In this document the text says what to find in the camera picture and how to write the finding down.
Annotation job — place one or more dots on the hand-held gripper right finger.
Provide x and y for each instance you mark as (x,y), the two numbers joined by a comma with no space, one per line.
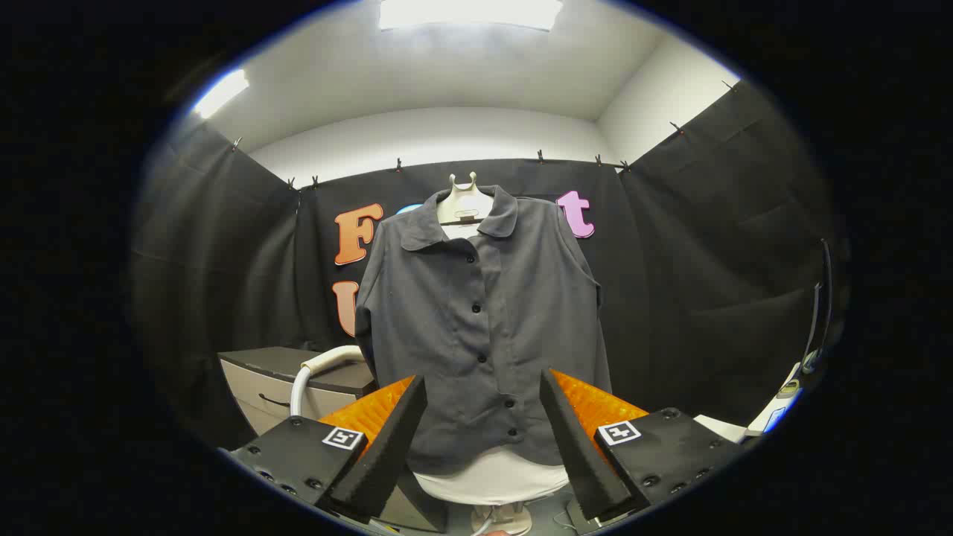
(584,454)

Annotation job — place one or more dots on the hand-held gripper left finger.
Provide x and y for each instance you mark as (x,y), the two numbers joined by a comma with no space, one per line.
(380,454)

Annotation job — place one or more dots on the white garment steamer head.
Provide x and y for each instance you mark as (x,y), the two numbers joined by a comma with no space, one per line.
(331,358)

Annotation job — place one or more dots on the dark grey button shirt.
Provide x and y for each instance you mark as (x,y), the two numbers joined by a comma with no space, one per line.
(447,335)

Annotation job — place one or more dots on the white ironing pad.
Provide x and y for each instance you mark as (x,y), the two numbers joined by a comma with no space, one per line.
(491,480)

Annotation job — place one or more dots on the grey drawer cabinet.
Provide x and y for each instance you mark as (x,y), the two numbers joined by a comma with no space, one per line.
(283,365)

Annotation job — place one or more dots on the white side table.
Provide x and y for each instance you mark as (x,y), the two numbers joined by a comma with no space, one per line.
(722,426)

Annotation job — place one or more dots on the black backdrop cloth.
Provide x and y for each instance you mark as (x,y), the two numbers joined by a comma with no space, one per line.
(707,260)

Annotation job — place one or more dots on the small ceiling light panel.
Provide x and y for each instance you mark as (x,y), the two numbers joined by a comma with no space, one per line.
(221,93)

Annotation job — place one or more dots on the large ceiling light panel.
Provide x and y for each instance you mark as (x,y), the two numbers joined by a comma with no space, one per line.
(469,13)

